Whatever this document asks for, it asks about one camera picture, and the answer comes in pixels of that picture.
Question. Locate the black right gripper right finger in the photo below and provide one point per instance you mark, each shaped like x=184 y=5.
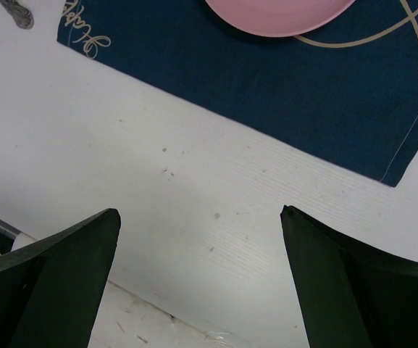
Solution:
x=351 y=294

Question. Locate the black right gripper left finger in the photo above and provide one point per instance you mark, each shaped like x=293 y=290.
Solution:
x=50 y=290

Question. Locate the pink plastic plate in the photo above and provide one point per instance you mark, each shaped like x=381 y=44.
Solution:
x=278 y=18

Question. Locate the dark blue cloth placemat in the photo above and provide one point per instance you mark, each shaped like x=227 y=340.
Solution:
x=346 y=93

